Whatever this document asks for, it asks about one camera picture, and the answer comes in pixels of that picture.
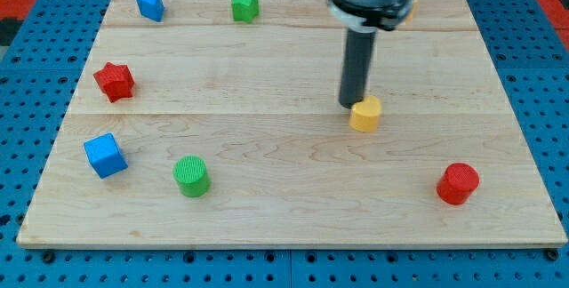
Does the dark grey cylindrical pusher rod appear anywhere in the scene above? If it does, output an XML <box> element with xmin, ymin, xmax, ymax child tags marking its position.
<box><xmin>339</xmin><ymin>29</ymin><xmax>376</xmax><ymax>108</ymax></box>

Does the yellow heart block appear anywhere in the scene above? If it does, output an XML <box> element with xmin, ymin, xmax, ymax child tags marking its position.
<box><xmin>349</xmin><ymin>95</ymin><xmax>382</xmax><ymax>132</ymax></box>

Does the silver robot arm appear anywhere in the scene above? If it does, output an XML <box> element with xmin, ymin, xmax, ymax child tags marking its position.
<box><xmin>327</xmin><ymin>0</ymin><xmax>414</xmax><ymax>108</ymax></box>

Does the yellow block behind arm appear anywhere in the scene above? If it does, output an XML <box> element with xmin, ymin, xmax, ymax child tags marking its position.
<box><xmin>405</xmin><ymin>0</ymin><xmax>418</xmax><ymax>22</ymax></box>

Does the green star block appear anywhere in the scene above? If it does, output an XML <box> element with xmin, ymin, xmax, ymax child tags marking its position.
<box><xmin>231</xmin><ymin>0</ymin><xmax>259</xmax><ymax>23</ymax></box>

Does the red cylinder block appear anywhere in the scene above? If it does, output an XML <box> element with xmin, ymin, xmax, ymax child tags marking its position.
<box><xmin>436</xmin><ymin>163</ymin><xmax>480</xmax><ymax>205</ymax></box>

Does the light wooden board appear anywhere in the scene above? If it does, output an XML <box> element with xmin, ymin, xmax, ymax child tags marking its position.
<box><xmin>17</xmin><ymin>0</ymin><xmax>567</xmax><ymax>250</ymax></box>

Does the green cylinder block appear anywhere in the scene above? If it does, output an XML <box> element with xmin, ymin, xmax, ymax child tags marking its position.
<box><xmin>172</xmin><ymin>156</ymin><xmax>211</xmax><ymax>197</ymax></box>

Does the blue triangle block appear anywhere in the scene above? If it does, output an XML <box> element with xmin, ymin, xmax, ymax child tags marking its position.
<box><xmin>136</xmin><ymin>0</ymin><xmax>164</xmax><ymax>22</ymax></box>

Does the red star block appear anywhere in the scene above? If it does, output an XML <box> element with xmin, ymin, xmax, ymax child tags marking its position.
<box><xmin>93</xmin><ymin>62</ymin><xmax>134</xmax><ymax>103</ymax></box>

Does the blue cube block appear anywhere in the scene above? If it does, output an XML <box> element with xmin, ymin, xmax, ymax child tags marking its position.
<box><xmin>84</xmin><ymin>132</ymin><xmax>128</xmax><ymax>179</ymax></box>

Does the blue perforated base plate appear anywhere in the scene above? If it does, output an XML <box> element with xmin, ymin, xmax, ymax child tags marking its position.
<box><xmin>1</xmin><ymin>0</ymin><xmax>568</xmax><ymax>287</ymax></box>

